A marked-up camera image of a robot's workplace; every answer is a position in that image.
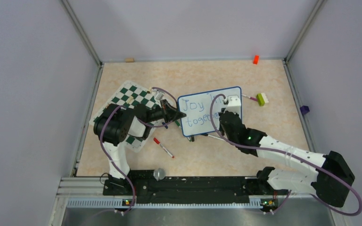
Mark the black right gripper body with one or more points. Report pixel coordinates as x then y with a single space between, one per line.
232 138

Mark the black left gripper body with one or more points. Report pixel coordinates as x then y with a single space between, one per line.
158 113

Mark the blue framed whiteboard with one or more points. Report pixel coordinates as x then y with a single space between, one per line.
201 107

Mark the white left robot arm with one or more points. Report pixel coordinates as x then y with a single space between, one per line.
115 124

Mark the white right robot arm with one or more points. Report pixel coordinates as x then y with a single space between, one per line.
313 173

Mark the black cap marker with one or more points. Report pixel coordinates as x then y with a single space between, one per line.
212 136

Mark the red cap marker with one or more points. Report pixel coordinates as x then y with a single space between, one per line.
163 147

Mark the green white chessboard mat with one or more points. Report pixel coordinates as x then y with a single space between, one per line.
129 94

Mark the purple cap marker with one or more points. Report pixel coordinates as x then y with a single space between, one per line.
249 97

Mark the light wooden chess piece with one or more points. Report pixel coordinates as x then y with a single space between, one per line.
130 100

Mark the green white toy brick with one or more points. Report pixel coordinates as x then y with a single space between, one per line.
262 99

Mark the grey round knob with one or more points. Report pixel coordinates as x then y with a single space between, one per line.
159 174

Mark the wooden cork piece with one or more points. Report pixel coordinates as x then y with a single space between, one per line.
129 60

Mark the orange toy block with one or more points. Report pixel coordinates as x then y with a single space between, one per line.
256 59

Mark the purple toy block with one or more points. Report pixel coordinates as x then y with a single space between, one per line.
304 109

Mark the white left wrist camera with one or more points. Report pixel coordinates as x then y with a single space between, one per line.
158 94

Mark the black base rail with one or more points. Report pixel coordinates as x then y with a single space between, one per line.
187 190

